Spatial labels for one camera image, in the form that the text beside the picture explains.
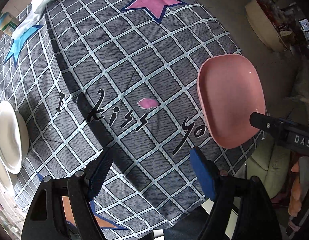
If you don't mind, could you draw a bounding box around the pink square plate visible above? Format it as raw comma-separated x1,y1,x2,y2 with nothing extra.
197,54,266,149

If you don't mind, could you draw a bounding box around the white bowl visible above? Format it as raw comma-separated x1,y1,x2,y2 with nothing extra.
0,160,17,194
0,100,29,174

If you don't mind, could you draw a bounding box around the person's right hand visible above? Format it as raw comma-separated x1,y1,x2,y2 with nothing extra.
288,162,301,217

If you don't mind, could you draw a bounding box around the grey checked star tablecloth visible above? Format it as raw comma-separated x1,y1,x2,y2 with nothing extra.
0,0,268,239

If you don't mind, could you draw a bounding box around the green capped bottle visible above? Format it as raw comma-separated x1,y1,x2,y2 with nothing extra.
0,12,20,36

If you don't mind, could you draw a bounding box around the white cloth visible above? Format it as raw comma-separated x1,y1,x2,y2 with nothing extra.
12,0,55,40

